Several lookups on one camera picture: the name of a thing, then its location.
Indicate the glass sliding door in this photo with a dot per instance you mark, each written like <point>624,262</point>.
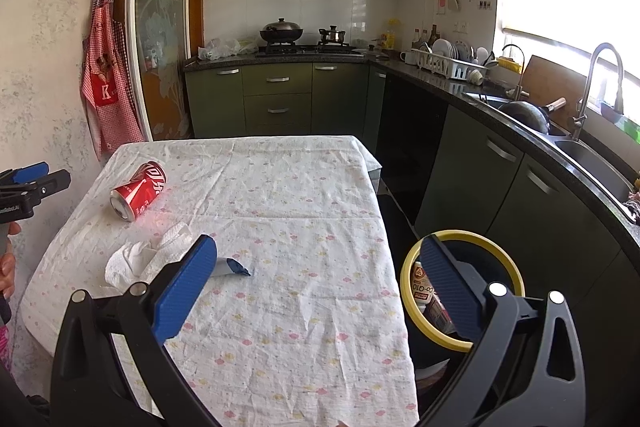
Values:
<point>157,40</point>

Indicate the black wok with lid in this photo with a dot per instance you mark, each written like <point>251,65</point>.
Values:
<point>280,32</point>

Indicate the red checkered apron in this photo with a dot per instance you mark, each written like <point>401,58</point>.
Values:
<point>105,84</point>

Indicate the small steel pot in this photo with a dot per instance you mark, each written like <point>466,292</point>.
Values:
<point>332,35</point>

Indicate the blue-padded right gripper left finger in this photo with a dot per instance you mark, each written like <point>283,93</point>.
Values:
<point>88,384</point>

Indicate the crumpled white paper tissue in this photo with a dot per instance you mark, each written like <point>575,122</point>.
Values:
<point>142,261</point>

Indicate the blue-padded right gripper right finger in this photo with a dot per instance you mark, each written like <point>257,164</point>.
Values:
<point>521,360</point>

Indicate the snack package in bin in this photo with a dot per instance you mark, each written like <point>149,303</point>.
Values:
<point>429,304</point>

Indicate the red cola can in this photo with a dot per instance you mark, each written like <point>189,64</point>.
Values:
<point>130,200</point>

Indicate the white floral tablecloth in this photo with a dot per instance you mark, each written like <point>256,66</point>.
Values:
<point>316,336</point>

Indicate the wooden cutting board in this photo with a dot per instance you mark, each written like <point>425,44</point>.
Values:
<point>545,81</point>

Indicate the black pan in sink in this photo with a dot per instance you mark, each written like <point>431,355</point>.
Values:
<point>533,116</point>

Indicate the blue white small wrapper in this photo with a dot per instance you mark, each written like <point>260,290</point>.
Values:
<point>229,266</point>

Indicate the dark sauce bottle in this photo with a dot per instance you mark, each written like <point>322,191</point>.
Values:
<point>434,36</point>

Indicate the yellow oil bottle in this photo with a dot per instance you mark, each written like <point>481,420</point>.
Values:
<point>389,37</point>

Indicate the white mug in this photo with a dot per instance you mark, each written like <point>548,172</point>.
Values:
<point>409,57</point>

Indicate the gas stove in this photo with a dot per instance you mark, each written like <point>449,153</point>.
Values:
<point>292,48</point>

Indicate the steel sink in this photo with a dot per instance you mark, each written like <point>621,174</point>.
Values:
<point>597,167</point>

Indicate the person's left hand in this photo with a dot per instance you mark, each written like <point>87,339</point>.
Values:
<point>8,262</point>

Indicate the yellow-rimmed trash bin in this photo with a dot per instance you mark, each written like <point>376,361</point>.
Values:
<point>442,284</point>

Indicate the green lower cabinets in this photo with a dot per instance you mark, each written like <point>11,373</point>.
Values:
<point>278,99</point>

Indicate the green side cabinets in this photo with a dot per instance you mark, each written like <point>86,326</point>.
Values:
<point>450,161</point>

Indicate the white dish rack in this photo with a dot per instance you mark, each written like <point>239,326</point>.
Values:
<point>447,67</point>

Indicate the white plastic bag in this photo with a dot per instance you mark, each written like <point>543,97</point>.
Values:
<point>219,48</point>

